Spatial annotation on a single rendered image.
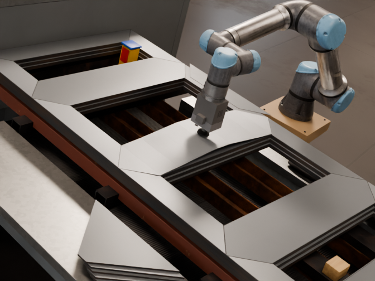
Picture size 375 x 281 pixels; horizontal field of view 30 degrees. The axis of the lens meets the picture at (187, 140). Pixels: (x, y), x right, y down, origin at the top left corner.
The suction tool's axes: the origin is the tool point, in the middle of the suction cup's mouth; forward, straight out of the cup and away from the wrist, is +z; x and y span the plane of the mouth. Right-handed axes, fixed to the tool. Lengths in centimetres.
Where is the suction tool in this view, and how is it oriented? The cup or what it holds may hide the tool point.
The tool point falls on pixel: (202, 136)
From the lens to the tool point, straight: 234.0
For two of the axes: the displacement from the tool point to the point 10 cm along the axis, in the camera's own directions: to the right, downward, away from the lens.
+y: 7.3, 4.9, -4.7
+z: -2.3, 8.3, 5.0
